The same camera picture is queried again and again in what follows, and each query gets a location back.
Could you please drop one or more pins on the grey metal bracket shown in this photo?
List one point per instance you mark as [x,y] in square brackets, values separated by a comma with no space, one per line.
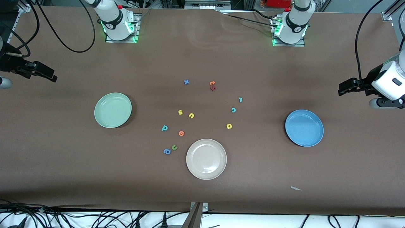
[196,215]

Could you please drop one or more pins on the red box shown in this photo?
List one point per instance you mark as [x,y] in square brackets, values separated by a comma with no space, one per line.
[278,3]

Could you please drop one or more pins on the white paper scrap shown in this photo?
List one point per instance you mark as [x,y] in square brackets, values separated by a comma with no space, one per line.
[295,188]

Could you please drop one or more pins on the silver metal device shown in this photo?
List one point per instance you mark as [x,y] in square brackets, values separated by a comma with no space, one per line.
[207,3]

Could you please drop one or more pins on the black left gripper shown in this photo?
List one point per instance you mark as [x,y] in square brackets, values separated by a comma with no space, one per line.
[364,85]

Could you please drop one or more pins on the brown table cover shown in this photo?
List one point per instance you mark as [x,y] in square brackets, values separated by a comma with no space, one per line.
[202,196]

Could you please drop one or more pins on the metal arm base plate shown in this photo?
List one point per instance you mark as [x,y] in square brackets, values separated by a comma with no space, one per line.
[120,41]
[288,45]

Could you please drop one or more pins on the teal letter p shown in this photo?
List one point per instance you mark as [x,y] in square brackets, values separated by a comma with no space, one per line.
[164,128]

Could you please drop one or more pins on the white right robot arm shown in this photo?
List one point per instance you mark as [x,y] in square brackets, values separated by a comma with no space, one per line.
[112,19]

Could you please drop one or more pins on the blue plate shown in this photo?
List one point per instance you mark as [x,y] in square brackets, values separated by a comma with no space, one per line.
[304,128]

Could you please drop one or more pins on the green plate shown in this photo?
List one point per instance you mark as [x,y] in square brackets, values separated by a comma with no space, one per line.
[113,110]

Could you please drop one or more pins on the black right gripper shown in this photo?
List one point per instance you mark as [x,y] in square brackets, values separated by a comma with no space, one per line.
[10,65]

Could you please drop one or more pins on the blue letter a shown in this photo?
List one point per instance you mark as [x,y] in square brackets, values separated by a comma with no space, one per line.
[167,152]

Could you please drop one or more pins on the beige plate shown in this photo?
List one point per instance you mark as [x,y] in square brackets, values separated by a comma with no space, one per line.
[206,159]

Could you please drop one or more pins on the green letter u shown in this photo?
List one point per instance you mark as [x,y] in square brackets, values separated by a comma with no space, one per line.
[174,148]

